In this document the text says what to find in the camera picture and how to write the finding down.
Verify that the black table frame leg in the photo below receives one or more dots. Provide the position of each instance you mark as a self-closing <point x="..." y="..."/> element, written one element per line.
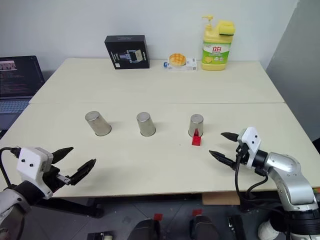
<point x="72" y="203"/>

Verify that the red tag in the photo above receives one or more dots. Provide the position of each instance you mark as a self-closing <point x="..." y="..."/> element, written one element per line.
<point x="158" y="217"/>
<point x="197" y="212"/>

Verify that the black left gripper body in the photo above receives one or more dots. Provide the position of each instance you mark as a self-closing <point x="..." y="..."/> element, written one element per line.
<point x="51" y="178"/>

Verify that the dark rounded shape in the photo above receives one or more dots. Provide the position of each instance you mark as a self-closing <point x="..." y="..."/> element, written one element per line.
<point x="146" y="230"/>
<point x="203" y="227"/>

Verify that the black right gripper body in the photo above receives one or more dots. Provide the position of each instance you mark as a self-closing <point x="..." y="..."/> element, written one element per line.
<point x="242" y="153"/>

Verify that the open laptop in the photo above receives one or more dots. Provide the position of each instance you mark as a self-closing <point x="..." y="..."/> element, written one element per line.
<point x="17" y="82"/>

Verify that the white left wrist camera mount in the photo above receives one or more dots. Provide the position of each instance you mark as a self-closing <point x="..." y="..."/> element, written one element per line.
<point x="28" y="163"/>

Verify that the white and blue packet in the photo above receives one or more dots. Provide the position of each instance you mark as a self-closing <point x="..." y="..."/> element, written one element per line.
<point x="191" y="65"/>

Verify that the yellow sponge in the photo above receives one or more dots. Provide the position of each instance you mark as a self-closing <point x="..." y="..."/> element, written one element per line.
<point x="227" y="28"/>

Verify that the red toy block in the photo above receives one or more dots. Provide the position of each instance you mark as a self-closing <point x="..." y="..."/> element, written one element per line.
<point x="196" y="141"/>

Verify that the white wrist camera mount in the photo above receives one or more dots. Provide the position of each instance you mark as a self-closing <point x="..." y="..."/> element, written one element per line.
<point x="28" y="163"/>
<point x="250" y="140"/>

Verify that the steel cup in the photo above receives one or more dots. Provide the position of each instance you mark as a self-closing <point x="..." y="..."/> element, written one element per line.
<point x="98" y="123"/>
<point x="196" y="123"/>
<point x="145" y="123"/>

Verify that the black flat device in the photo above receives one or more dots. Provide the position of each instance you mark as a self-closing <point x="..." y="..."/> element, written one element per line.
<point x="100" y="236"/>

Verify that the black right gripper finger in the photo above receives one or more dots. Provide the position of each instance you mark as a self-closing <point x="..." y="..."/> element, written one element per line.
<point x="231" y="136"/>
<point x="222" y="158"/>

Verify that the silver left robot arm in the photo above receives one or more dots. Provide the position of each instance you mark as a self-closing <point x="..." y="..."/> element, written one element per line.
<point x="12" y="205"/>

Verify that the round golden bread bun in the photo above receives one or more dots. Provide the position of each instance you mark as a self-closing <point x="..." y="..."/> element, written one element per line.
<point x="177" y="59"/>

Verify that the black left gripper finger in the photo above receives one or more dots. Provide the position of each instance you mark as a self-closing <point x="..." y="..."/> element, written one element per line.
<point x="61" y="153"/>
<point x="83" y="171"/>

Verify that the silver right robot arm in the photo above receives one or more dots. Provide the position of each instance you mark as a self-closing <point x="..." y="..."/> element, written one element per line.
<point x="290" y="180"/>

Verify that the black product box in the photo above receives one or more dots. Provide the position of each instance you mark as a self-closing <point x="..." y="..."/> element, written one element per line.
<point x="127" y="51"/>

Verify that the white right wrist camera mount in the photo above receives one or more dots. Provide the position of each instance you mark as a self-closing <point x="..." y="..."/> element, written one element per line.
<point x="250" y="140"/>

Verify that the yellow dish soap bottle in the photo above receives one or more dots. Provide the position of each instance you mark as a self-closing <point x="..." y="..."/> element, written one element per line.
<point x="216" y="50"/>

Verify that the brown cardboard piece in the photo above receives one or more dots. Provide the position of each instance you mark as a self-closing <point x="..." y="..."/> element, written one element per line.
<point x="220" y="198"/>

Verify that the white round base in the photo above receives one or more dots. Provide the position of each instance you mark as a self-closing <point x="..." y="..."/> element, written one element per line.
<point x="268" y="230"/>

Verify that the black bar-shaped object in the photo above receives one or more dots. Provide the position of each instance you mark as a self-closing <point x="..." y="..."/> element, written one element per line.
<point x="237" y="227"/>

